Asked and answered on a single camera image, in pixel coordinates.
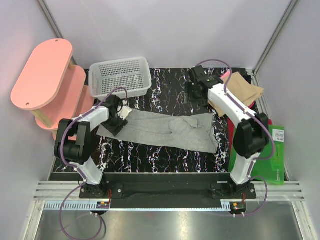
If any grey t-shirt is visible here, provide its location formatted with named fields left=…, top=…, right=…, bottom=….
left=97, top=109, right=218, bottom=154

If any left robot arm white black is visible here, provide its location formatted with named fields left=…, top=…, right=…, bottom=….
left=54, top=95, right=128, bottom=198

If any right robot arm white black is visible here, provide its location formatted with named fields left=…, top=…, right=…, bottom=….
left=185, top=65, right=271, bottom=199

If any pink cloth in pile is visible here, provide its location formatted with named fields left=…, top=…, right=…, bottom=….
left=220, top=71, right=230, bottom=80

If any black marble pattern mat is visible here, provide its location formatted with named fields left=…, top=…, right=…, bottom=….
left=91, top=68, right=231, bottom=173

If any tan folded t-shirt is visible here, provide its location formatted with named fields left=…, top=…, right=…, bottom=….
left=208, top=72, right=264, bottom=118

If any red folder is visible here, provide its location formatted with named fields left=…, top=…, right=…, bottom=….
left=226, top=116, right=273, bottom=146

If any white plastic basket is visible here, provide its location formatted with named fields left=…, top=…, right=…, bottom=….
left=88, top=56, right=152, bottom=100

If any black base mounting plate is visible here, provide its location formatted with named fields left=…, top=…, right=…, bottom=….
left=79, top=173, right=257, bottom=212

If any pink two-tier shelf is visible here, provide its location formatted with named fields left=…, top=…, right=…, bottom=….
left=10, top=38, right=95, bottom=137

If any green plastic folder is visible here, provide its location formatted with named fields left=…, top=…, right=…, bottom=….
left=227, top=124, right=286, bottom=186

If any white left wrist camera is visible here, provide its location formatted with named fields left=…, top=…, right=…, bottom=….
left=117, top=106, right=132, bottom=120

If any aluminium frame rail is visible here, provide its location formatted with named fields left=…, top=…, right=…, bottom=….
left=33, top=181, right=305, bottom=202

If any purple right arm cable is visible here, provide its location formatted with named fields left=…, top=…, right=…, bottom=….
left=194, top=58, right=276, bottom=217

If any white slotted cable duct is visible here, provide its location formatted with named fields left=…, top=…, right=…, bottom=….
left=44, top=199, right=231, bottom=212

